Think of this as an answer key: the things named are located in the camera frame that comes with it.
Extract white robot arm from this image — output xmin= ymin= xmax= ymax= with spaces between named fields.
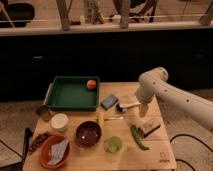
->
xmin=135 ymin=67 xmax=213 ymax=132

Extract purple bowl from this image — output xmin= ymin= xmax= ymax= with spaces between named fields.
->
xmin=75 ymin=121 xmax=102 ymax=148

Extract orange bowl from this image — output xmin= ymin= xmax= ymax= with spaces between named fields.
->
xmin=39 ymin=135 xmax=70 ymax=169

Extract wooden block eraser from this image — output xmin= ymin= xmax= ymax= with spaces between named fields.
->
xmin=139 ymin=119 xmax=161 ymax=137

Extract green cucumber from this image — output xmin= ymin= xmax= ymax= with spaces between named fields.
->
xmin=130 ymin=125 xmax=149 ymax=150

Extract blue sponge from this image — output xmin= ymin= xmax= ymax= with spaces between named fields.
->
xmin=101 ymin=94 xmax=118 ymax=110

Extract green plastic cup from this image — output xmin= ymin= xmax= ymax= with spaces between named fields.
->
xmin=104 ymin=136 xmax=123 ymax=154

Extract orange fruit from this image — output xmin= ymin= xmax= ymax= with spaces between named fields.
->
xmin=87 ymin=80 xmax=97 ymax=90

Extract green plastic tray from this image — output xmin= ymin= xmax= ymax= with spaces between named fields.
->
xmin=45 ymin=76 xmax=99 ymax=111

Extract white round container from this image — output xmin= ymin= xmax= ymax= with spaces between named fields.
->
xmin=50 ymin=113 xmax=68 ymax=132

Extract white paper packet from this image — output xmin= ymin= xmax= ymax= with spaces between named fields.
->
xmin=48 ymin=139 xmax=69 ymax=165

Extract small metal cup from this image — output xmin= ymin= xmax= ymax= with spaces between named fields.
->
xmin=36 ymin=105 xmax=51 ymax=122

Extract dark red grapes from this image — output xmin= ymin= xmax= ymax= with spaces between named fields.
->
xmin=28 ymin=132 xmax=50 ymax=154

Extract black chair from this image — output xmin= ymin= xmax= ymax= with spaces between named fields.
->
xmin=0 ymin=0 xmax=35 ymax=28

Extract black cable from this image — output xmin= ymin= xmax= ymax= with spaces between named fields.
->
xmin=169 ymin=133 xmax=213 ymax=171

